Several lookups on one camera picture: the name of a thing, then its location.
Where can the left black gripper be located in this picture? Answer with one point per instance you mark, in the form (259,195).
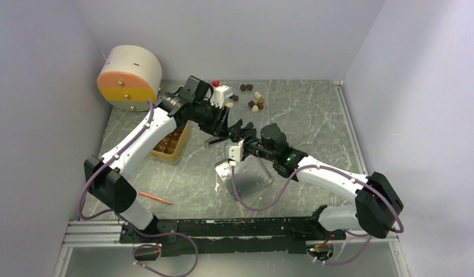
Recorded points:
(221,127)

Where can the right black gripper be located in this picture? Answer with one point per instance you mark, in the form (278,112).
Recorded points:
(246,134)

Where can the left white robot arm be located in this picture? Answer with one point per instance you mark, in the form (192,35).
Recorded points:
(107,177)

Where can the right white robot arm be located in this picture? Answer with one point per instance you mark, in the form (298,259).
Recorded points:
(374,206)

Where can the gold chocolate box tray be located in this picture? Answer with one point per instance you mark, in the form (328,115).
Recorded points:
(171,146)

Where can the clear plastic tray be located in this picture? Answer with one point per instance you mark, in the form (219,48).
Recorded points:
(241,109)

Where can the square silver metal lid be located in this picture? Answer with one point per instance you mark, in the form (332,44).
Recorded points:
(250,175)

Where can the red pen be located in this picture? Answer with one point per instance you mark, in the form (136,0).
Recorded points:
(155,198)

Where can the round pastel drawer box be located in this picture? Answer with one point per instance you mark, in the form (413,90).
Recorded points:
(130,76)

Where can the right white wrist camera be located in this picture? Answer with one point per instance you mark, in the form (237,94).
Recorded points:
(235,151)

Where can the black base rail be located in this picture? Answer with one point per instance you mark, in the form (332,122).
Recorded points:
(243,235)

